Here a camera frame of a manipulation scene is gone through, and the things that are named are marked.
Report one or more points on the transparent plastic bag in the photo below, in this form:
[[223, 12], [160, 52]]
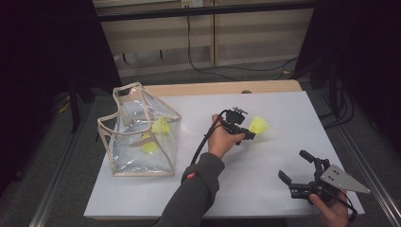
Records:
[[157, 151]]

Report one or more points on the small brown round object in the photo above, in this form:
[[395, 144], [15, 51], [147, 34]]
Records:
[[246, 92]]

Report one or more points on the black curtain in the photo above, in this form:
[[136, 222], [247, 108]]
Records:
[[372, 47], [38, 47]]

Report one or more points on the beige wooden cabinet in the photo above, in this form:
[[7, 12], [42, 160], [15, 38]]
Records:
[[252, 38]]

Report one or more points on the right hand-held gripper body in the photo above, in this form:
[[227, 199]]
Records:
[[340, 181]]

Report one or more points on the wooden table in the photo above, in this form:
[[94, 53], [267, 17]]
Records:
[[220, 87]]

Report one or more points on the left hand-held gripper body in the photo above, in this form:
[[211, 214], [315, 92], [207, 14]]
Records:
[[235, 118]]

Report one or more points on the person's right hand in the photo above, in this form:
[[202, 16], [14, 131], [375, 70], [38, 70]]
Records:
[[334, 215]]

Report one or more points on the person's left hand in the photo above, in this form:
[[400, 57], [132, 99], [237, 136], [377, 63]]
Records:
[[220, 142]]

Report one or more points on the black stand post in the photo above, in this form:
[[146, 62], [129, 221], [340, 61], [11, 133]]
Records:
[[333, 94], [74, 113]]

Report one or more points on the metal floor rail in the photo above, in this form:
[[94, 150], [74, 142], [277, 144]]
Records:
[[372, 173], [52, 195]]

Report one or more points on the white table mat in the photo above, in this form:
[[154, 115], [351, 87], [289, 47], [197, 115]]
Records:
[[142, 195]]

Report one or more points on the white power outlet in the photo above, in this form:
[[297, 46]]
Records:
[[192, 3]]

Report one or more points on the yellow shuttlecock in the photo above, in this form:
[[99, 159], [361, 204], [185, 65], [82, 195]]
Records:
[[149, 146], [161, 126], [260, 124]]

